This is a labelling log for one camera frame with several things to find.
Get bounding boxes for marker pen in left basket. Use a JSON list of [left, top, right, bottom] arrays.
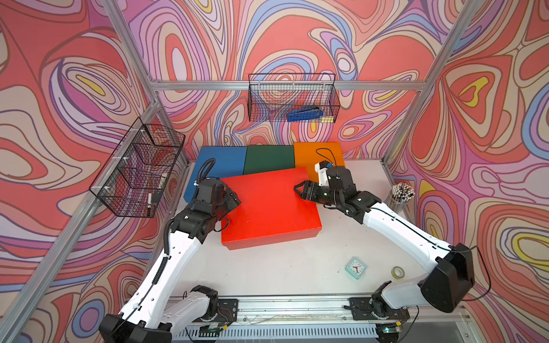
[[147, 193, 152, 217]]

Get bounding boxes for green shoebox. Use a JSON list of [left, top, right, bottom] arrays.
[[243, 145, 295, 175]]

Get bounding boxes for aluminium frame post right corner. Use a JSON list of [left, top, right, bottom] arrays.
[[381, 0, 484, 167]]

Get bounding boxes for roll of clear tape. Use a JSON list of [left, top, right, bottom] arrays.
[[391, 266, 405, 280]]

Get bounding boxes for orange shoebox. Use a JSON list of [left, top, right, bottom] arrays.
[[294, 142, 345, 182]]

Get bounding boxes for yellow item in back basket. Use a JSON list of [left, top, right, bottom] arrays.
[[320, 117, 335, 124]]

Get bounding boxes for black wire basket wall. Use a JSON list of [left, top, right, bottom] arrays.
[[89, 118, 185, 218], [247, 71, 340, 123]]

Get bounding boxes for small teal alarm clock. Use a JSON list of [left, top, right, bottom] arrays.
[[345, 257, 367, 280]]

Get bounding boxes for aluminium frame post left corner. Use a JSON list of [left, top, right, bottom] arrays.
[[103, 1, 174, 129]]

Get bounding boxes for black wire basket left wall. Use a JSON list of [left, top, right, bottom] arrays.
[[89, 118, 185, 218]]

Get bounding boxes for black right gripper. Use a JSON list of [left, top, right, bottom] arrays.
[[292, 181, 342, 207]]

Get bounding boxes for blue stapler in basket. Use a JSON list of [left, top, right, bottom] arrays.
[[287, 107, 324, 122]]

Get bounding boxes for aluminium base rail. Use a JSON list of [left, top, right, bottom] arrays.
[[111, 293, 477, 343]]

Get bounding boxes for blue shoebox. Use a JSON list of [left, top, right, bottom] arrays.
[[183, 147, 247, 202]]

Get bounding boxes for metal cup of pencils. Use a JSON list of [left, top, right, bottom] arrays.
[[385, 183, 415, 212]]

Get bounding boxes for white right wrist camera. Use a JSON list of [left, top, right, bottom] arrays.
[[315, 161, 333, 187]]

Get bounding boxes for black wire basket back wall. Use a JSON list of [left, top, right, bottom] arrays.
[[247, 71, 340, 123]]

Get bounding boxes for aluminium horizontal back bar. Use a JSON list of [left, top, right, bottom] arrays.
[[150, 80, 427, 91]]

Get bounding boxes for red shoebox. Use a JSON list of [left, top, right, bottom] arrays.
[[221, 168, 323, 250]]

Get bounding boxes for aluminium frame post corner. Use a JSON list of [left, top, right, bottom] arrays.
[[381, 0, 484, 167], [103, 1, 174, 129]]

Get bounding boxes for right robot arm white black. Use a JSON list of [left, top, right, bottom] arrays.
[[294, 161, 475, 320]]

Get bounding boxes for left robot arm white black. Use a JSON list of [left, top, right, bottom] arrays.
[[99, 158, 241, 342]]

